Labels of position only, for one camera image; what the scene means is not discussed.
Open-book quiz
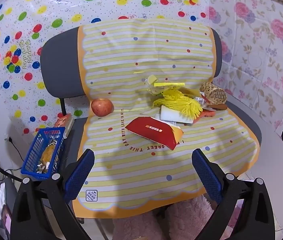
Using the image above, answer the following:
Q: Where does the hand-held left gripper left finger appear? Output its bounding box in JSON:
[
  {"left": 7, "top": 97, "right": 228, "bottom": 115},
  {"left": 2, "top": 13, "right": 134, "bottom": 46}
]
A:
[{"left": 10, "top": 149, "right": 96, "bottom": 240}]

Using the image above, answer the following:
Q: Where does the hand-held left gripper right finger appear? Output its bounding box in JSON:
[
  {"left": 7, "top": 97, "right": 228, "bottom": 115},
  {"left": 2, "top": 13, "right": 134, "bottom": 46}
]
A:
[{"left": 191, "top": 148, "right": 275, "bottom": 240}]

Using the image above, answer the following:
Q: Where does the blue plastic mesh basket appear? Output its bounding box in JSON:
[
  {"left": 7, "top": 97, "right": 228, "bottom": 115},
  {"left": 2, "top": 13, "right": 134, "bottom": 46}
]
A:
[{"left": 21, "top": 127, "right": 66, "bottom": 181}]

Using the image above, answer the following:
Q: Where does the orange knitted glove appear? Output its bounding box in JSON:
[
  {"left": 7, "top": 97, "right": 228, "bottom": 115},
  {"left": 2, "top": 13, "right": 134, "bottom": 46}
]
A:
[{"left": 193, "top": 109, "right": 217, "bottom": 125}]

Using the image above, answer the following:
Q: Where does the red paper carton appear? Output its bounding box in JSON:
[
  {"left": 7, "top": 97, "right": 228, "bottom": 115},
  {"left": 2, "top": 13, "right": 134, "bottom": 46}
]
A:
[{"left": 126, "top": 116, "right": 184, "bottom": 151}]

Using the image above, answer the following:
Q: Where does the yellow fuzzy toy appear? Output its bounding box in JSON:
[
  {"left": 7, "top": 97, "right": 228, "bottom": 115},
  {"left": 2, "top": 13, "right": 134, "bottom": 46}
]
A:
[{"left": 152, "top": 86, "right": 203, "bottom": 120}]

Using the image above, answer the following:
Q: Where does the yellow serrated wrapper strip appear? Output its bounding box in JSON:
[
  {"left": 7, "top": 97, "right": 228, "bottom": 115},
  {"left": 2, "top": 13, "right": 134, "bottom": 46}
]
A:
[{"left": 154, "top": 81, "right": 185, "bottom": 88}]

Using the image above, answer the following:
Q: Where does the clear plastic wrapper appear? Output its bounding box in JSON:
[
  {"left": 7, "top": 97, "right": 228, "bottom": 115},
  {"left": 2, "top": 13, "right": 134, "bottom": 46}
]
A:
[{"left": 141, "top": 74, "right": 164, "bottom": 95}]

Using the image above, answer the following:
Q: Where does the orange book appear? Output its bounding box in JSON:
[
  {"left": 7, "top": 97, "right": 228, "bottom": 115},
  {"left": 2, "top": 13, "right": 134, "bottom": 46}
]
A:
[{"left": 54, "top": 113, "right": 75, "bottom": 138}]

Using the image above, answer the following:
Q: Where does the red apple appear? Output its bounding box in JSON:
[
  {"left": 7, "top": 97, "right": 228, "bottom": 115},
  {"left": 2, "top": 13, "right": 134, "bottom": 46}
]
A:
[{"left": 91, "top": 98, "right": 114, "bottom": 117}]

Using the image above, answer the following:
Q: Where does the white foam block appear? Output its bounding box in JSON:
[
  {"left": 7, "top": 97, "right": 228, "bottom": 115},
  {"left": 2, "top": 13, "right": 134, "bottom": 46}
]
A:
[{"left": 155, "top": 105, "right": 197, "bottom": 126}]

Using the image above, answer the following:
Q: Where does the small white snack packet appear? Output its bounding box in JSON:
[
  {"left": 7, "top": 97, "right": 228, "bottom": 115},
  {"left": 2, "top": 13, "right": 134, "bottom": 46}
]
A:
[{"left": 194, "top": 96, "right": 208, "bottom": 107}]

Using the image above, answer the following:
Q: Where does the wicker basket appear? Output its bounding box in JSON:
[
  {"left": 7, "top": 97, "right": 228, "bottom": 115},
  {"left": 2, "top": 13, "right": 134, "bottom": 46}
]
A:
[{"left": 199, "top": 82, "right": 227, "bottom": 105}]

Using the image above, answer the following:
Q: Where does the floral print plastic sheet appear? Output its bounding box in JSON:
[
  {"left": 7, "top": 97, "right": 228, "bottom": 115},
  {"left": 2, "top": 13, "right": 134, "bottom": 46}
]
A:
[{"left": 206, "top": 0, "right": 283, "bottom": 140}]

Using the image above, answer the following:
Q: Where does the grey office chair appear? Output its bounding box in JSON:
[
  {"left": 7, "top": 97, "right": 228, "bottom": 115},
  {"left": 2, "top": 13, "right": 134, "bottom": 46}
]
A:
[{"left": 40, "top": 26, "right": 262, "bottom": 228}]

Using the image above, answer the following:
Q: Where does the yellow striped plastic cloth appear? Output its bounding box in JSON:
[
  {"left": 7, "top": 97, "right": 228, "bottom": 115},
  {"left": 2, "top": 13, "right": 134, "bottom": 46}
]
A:
[{"left": 72, "top": 19, "right": 260, "bottom": 212}]

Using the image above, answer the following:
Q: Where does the balloon print plastic sheet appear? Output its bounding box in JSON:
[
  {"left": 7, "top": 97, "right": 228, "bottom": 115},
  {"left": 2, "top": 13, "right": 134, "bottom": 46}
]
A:
[{"left": 0, "top": 0, "right": 209, "bottom": 135}]

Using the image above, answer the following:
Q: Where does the black cable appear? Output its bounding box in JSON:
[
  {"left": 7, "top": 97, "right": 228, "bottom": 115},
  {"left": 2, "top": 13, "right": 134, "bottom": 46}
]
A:
[{"left": 0, "top": 137, "right": 26, "bottom": 183}]

